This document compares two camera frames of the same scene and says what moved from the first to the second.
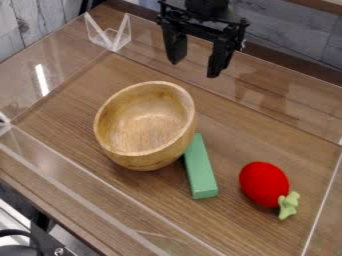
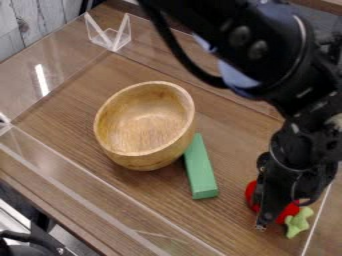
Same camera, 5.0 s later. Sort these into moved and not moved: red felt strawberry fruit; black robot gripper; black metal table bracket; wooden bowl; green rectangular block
Moved: red felt strawberry fruit; black robot gripper
Not moved: green rectangular block; black metal table bracket; wooden bowl
